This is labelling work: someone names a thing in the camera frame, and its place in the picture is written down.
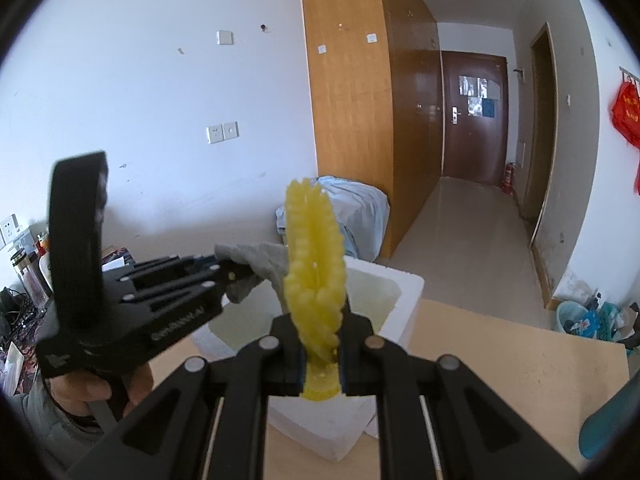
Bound paper notices on door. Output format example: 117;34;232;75
459;76;501;118

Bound white wall socket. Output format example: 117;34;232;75
0;214;21;248

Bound wooden wardrobe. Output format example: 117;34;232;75
298;0;443;258

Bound grey cloth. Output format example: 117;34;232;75
214;241;291;306

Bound dark brown entrance door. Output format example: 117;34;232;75
440;50;510;188

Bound teal metal canister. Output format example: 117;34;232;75
579;370;640;461

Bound person's left forearm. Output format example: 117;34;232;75
10;385;121;476

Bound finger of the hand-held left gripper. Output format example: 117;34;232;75
102;255;222;283
120;265;262;307

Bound printed paper leaflets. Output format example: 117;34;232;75
101;246;137;273

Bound red plastic bag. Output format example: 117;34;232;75
609;80;640;148

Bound brown side door frame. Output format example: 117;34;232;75
529;22;560;311

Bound light blue bedding bundle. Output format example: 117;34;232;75
275;176;391;258

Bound white foam box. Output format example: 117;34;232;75
192;255;426;463

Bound person's left hand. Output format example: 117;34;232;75
50;360;153;426

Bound light blue waste basin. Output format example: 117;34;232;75
556;300;640;347

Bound bottles on side shelf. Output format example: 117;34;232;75
11;247;50;306

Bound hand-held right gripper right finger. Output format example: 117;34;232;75
340;312;586;480

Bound yellow foam fruit net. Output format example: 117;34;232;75
282;177;347;403

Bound double white wall switch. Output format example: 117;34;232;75
206;121;240;145

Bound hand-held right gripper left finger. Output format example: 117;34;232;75
77;316;307;480

